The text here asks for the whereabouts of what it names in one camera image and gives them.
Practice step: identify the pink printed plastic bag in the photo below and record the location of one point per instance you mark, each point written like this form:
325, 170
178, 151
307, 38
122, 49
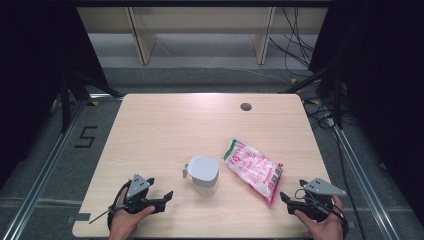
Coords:
253, 166

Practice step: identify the beige wooden desk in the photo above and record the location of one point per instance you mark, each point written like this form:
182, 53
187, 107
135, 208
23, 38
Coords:
200, 20

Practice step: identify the person's right hand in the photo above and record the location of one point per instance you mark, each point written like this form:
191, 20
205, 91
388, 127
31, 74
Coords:
325, 228

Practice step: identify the black metal stand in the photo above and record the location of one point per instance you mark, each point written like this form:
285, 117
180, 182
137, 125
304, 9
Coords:
328, 83
71, 90

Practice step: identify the black curtain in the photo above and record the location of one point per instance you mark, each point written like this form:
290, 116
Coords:
386, 83
36, 73

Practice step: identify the person's left hand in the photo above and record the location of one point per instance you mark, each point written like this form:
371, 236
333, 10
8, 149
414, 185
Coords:
125, 223

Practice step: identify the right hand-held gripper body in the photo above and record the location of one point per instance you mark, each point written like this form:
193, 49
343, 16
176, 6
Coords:
321, 188

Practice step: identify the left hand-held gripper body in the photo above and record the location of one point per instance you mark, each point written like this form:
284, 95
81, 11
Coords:
137, 186

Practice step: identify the aluminium floor rail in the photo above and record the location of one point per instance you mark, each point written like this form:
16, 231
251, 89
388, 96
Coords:
40, 180
363, 186

